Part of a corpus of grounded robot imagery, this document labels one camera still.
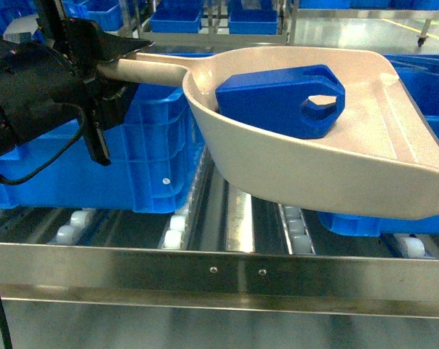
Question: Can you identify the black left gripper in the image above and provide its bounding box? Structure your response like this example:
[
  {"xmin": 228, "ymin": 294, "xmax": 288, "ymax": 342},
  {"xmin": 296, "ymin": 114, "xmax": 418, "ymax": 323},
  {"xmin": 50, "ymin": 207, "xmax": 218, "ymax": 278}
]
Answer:
[{"xmin": 34, "ymin": 1, "xmax": 152, "ymax": 166}]

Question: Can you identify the blue plastic part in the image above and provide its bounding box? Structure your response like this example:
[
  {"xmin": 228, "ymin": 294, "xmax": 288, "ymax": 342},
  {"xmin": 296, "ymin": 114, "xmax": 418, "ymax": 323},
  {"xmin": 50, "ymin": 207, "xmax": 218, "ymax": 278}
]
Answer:
[{"xmin": 215, "ymin": 65, "xmax": 346, "ymax": 139}]

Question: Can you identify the beige plastic dustpan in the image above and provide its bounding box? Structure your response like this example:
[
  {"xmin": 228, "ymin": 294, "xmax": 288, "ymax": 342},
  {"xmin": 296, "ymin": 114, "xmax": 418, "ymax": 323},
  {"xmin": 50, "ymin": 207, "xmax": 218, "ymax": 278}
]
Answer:
[{"xmin": 97, "ymin": 46, "xmax": 439, "ymax": 220}]

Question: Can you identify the steel roller shelf rack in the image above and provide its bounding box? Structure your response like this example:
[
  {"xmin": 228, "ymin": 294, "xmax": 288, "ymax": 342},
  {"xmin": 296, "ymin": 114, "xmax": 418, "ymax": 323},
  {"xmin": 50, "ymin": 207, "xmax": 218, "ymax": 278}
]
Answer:
[{"xmin": 0, "ymin": 0, "xmax": 439, "ymax": 319}]

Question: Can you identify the blue bin rear left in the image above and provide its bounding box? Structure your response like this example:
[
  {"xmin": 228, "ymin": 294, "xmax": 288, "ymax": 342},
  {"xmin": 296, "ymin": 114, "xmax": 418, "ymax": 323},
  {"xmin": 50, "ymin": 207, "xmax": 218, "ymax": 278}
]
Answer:
[{"xmin": 150, "ymin": 0, "xmax": 204, "ymax": 33}]

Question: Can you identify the blue bin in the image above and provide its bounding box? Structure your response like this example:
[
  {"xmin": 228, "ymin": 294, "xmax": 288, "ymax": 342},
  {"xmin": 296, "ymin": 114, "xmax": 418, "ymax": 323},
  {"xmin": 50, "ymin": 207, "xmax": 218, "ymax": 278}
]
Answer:
[
  {"xmin": 150, "ymin": 0, "xmax": 204, "ymax": 33},
  {"xmin": 317, "ymin": 54, "xmax": 439, "ymax": 237},
  {"xmin": 0, "ymin": 84, "xmax": 204, "ymax": 213},
  {"xmin": 227, "ymin": 0, "xmax": 278, "ymax": 35}
]

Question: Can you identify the blue bin front left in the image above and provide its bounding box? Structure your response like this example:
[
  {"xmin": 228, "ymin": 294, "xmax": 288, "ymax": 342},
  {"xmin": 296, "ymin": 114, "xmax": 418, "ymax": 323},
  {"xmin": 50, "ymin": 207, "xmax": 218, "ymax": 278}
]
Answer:
[{"xmin": 0, "ymin": 84, "xmax": 204, "ymax": 213}]

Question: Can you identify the blue bin rear right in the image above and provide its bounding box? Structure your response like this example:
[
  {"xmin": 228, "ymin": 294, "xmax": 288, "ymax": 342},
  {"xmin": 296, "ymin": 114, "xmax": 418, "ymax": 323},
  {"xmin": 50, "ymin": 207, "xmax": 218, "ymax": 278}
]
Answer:
[{"xmin": 227, "ymin": 0, "xmax": 278, "ymax": 35}]

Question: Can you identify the blue bin front right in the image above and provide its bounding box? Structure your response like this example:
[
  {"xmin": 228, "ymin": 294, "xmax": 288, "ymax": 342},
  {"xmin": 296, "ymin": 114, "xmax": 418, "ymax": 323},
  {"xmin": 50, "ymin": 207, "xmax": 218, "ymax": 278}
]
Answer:
[{"xmin": 317, "ymin": 54, "xmax": 439, "ymax": 237}]

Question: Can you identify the black cable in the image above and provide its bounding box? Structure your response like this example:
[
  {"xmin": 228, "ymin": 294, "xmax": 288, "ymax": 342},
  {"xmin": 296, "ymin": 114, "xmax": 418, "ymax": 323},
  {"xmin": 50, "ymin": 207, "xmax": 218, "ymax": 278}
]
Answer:
[{"xmin": 0, "ymin": 103, "xmax": 89, "ymax": 349}]

